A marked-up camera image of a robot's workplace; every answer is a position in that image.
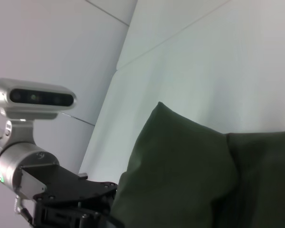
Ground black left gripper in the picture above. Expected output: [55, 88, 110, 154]
[16, 164, 124, 228]

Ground dark green FREE print t-shirt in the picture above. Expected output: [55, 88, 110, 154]
[110, 101, 285, 228]

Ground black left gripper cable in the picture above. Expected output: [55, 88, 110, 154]
[13, 196, 34, 225]

